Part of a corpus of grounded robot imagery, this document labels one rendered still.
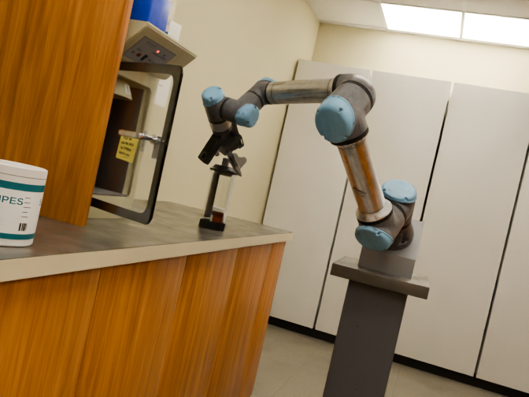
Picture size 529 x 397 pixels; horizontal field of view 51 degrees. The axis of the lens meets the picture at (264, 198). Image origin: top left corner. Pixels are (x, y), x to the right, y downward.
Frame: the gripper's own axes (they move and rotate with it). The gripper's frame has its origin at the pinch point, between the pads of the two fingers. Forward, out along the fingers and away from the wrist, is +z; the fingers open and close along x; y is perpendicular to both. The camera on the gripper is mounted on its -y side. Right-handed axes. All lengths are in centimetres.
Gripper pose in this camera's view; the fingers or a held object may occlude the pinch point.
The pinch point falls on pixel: (227, 167)
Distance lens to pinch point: 210.0
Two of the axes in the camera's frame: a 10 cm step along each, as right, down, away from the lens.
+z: 1.5, 6.2, 7.7
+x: -6.2, -5.5, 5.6
